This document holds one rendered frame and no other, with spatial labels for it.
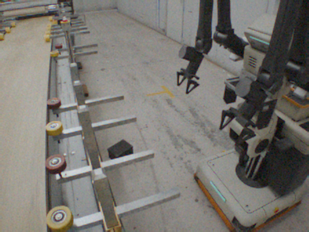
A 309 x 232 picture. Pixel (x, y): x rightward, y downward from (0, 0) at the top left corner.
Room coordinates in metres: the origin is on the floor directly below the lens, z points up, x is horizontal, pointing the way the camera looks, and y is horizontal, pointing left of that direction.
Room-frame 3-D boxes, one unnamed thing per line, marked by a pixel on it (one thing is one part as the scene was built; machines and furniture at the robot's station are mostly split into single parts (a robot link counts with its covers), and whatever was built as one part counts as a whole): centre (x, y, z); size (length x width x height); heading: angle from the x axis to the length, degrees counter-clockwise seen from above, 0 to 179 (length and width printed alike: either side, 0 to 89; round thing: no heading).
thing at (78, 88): (0.81, 0.33, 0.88); 0.04 x 0.04 x 0.48; 22
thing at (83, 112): (0.58, 0.23, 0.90); 0.04 x 0.04 x 0.48; 22
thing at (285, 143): (0.90, -0.62, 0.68); 0.28 x 0.27 x 0.25; 22
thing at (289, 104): (1.06, -0.85, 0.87); 0.23 x 0.15 x 0.11; 22
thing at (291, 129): (1.05, -0.83, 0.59); 0.55 x 0.34 x 0.83; 22
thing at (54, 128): (0.79, 0.48, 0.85); 0.08 x 0.08 x 0.11
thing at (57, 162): (0.56, 0.39, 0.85); 0.08 x 0.08 x 0.11
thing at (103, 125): (0.86, 0.30, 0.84); 0.43 x 0.03 x 0.04; 112
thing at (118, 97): (1.10, 0.40, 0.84); 0.43 x 0.03 x 0.04; 112
